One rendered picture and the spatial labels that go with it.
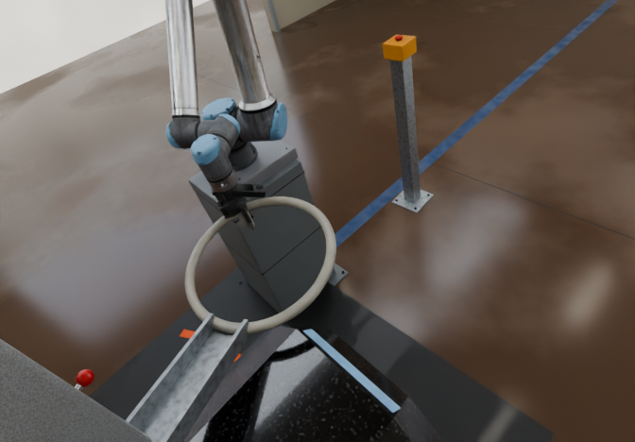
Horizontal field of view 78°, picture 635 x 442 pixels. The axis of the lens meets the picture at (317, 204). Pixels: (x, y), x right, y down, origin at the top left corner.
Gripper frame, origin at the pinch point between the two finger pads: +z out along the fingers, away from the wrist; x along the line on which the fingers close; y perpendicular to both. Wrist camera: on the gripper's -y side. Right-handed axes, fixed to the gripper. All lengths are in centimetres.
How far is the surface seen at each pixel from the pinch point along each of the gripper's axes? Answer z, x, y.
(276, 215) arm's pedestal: 26.1, -26.2, -4.8
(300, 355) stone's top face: 3, 53, -5
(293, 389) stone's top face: 3, 61, -2
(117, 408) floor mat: 87, 4, 107
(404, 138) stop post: 46, -73, -85
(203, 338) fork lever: -7.2, 44.5, 17.1
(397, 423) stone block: 4, 76, -24
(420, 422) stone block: 13, 75, -29
